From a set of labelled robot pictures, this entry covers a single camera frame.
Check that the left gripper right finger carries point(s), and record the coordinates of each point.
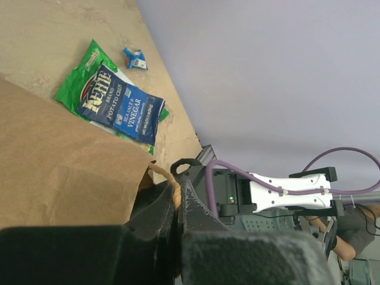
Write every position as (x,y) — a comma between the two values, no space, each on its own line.
(211,253)

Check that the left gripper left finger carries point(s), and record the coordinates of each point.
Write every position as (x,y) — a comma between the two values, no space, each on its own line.
(140,251)

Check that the brown paper bag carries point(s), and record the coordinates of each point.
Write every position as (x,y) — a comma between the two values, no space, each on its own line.
(59,170)

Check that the blue Kettle chips bag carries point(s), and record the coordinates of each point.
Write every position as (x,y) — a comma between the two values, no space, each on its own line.
(116,104)

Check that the green white snack packet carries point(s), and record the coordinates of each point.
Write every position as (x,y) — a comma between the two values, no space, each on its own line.
(77,85)

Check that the blue snack packet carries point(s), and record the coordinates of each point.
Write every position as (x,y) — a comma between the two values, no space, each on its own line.
(135,59)

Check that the perforated grey crate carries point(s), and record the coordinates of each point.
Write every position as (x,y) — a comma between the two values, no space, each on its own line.
(276,223)

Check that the person in grey shirt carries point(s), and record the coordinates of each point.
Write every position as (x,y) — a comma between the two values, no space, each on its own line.
(356,229)

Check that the aluminium frame rail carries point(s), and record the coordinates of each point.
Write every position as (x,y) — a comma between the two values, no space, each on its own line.
(206,155)

